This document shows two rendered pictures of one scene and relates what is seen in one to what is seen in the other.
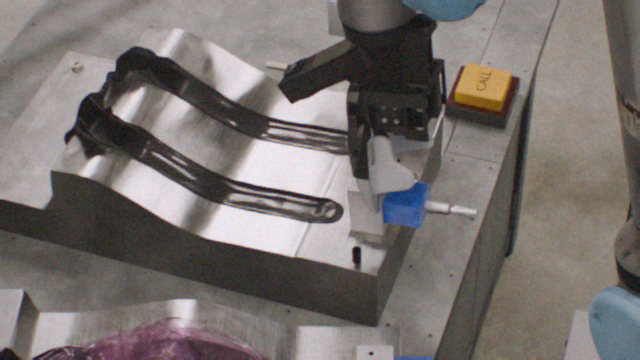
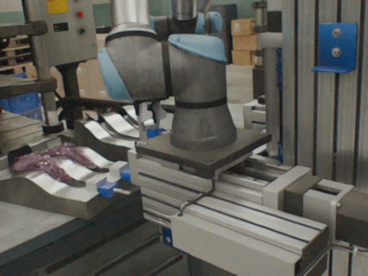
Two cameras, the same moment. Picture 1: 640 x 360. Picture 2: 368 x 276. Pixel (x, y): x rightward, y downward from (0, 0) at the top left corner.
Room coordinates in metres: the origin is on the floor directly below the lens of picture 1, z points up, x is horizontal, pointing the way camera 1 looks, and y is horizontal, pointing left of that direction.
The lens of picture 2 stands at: (-0.30, -0.73, 1.35)
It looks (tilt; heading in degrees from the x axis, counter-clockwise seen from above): 18 degrees down; 25
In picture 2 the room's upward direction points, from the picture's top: 5 degrees counter-clockwise
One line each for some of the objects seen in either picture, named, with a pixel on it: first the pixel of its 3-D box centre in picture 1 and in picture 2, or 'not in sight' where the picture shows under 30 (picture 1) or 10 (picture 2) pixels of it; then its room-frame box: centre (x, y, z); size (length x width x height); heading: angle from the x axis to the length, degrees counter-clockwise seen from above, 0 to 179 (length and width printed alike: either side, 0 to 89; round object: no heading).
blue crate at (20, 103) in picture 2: not in sight; (10, 100); (3.41, 3.20, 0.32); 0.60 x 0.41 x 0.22; 80
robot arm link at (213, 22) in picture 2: not in sight; (203, 23); (1.17, -0.16, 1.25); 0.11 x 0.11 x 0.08; 85
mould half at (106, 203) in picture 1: (204, 154); (122, 133); (1.03, 0.14, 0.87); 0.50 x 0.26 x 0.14; 69
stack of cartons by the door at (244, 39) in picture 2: not in sight; (255, 42); (7.66, 1.36, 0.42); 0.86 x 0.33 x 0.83; 74
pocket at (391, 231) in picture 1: (376, 234); not in sight; (0.89, -0.05, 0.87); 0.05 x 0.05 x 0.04; 69
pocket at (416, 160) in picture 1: (404, 166); not in sight; (0.99, -0.09, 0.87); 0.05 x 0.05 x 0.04; 69
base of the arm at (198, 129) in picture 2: not in sight; (202, 117); (0.55, -0.38, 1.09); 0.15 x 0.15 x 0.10
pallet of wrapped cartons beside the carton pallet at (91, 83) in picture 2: not in sight; (94, 71); (4.47, 2.73, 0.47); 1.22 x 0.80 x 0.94; 78
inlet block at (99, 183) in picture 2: not in sight; (111, 190); (0.60, -0.08, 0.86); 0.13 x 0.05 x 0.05; 86
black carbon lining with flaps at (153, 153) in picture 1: (209, 132); (121, 122); (1.01, 0.13, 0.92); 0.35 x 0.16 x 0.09; 69
